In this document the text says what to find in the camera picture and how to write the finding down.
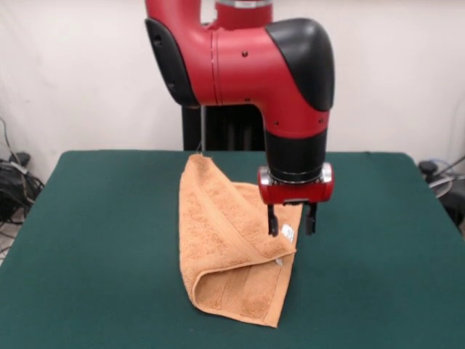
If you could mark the orange terry towel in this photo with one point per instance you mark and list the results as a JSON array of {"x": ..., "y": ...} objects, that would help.
[{"x": 218, "y": 236}]

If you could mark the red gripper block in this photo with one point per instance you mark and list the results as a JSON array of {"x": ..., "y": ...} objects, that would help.
[{"x": 294, "y": 192}]

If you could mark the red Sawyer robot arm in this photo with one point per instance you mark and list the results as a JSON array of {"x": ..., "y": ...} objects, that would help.
[{"x": 247, "y": 65}]

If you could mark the dark green table cloth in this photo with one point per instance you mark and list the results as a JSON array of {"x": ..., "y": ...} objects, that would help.
[{"x": 91, "y": 236}]

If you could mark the black floor object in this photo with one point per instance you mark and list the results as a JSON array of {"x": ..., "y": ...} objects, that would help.
[{"x": 456, "y": 207}]

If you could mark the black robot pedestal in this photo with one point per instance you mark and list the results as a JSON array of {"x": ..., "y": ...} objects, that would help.
[{"x": 236, "y": 131}]

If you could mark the black pedestal foot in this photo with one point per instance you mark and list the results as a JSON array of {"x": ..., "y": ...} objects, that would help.
[
  {"x": 21, "y": 158},
  {"x": 428, "y": 166}
]

